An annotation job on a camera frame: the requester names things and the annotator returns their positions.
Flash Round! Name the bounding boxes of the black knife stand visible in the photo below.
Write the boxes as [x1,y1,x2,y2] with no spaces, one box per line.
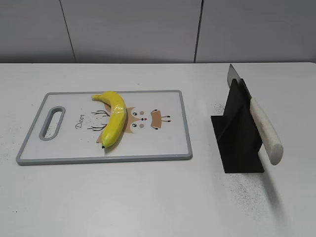
[211,79,264,173]

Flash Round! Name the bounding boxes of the yellow plastic banana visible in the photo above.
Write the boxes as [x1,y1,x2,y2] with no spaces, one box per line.
[91,91,127,149]

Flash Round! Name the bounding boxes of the white handled kitchen knife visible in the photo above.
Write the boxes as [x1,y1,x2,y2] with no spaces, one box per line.
[227,64,284,165]

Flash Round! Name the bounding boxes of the white deer cutting board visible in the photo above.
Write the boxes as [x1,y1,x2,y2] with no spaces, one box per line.
[16,90,193,165]

